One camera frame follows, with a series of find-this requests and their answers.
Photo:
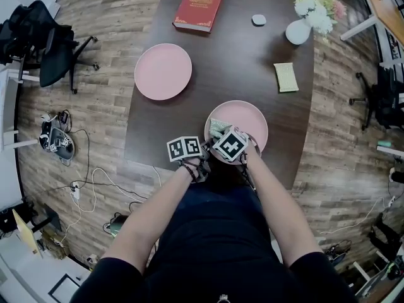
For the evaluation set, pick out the white vase with flowers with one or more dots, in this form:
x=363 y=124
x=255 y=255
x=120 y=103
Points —
x=317 y=9

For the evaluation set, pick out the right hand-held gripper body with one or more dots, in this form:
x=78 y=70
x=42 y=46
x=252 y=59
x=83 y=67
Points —
x=230 y=145

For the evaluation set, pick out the red hardcover book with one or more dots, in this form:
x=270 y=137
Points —
x=199 y=5

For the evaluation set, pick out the yellow green sponge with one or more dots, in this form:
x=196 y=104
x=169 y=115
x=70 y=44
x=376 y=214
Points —
x=285 y=77

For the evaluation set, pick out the person's black clothing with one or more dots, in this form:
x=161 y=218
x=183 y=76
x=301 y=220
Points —
x=217 y=248

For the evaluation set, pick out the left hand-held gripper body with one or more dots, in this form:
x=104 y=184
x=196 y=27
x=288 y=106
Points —
x=183 y=148

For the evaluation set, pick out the small metal buckle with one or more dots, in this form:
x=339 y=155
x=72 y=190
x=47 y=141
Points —
x=223 y=298

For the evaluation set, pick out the person's left forearm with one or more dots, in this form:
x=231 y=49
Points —
x=145 y=226

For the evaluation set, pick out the white ceramic vase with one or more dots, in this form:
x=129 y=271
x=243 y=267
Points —
x=297 y=32

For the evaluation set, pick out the person's right forearm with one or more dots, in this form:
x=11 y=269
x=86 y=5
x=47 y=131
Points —
x=287 y=213

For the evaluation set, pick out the green patterned sponge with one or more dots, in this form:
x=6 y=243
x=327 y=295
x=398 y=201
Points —
x=219 y=124

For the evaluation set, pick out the black office chair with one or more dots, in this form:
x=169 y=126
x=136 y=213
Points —
x=388 y=103
x=57 y=58

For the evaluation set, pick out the wooden desk white legs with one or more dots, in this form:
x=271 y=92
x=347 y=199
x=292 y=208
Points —
x=388 y=11

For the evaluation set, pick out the white power strip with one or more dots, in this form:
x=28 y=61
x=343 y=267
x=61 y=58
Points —
x=75 y=192

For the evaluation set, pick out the pink plate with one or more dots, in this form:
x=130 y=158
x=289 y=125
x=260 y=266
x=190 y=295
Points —
x=163 y=72
x=249 y=115

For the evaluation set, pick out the yellow board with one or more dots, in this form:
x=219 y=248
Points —
x=26 y=234

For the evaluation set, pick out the grey domed backpack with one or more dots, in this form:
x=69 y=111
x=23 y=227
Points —
x=64 y=144

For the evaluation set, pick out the small white oval case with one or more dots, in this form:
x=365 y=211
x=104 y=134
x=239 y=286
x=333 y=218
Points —
x=259 y=20

